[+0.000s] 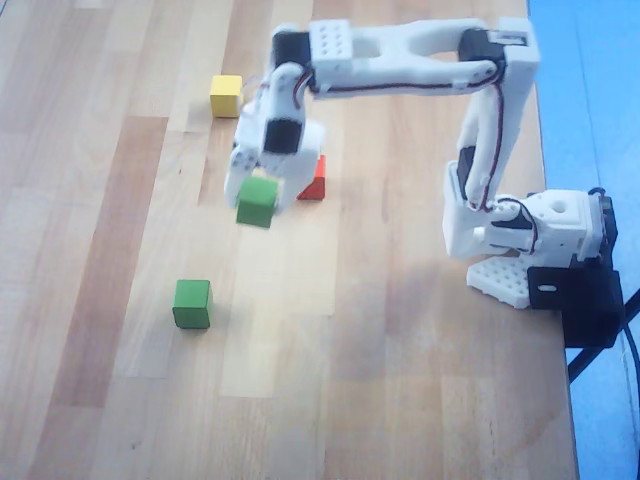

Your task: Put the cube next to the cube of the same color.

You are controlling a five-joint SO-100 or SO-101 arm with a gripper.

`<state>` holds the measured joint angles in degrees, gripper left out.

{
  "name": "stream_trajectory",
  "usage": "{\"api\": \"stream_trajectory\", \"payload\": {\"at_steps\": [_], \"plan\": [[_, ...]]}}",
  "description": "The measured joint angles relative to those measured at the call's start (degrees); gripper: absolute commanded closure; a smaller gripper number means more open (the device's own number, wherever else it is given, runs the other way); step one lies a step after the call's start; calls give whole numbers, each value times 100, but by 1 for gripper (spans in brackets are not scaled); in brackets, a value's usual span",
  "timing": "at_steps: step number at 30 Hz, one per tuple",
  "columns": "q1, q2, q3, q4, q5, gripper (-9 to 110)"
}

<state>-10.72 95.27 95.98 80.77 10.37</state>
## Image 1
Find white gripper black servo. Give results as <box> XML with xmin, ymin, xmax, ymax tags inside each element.
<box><xmin>223</xmin><ymin>65</ymin><xmax>327</xmax><ymax>214</ymax></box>

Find red wooden cube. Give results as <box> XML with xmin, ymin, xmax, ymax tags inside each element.
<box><xmin>297</xmin><ymin>154</ymin><xmax>328</xmax><ymax>202</ymax></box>

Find black table clamp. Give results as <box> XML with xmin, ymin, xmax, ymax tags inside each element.
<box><xmin>527</xmin><ymin>264</ymin><xmax>626</xmax><ymax>350</ymax></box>

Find yellow wooden cube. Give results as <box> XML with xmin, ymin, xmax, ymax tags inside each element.
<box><xmin>209</xmin><ymin>74</ymin><xmax>245</xmax><ymax>120</ymax></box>

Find green wooden cube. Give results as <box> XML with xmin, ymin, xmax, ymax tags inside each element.
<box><xmin>235</xmin><ymin>174</ymin><xmax>280</xmax><ymax>230</ymax></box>
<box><xmin>172</xmin><ymin>278</ymin><xmax>215</xmax><ymax>330</ymax></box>

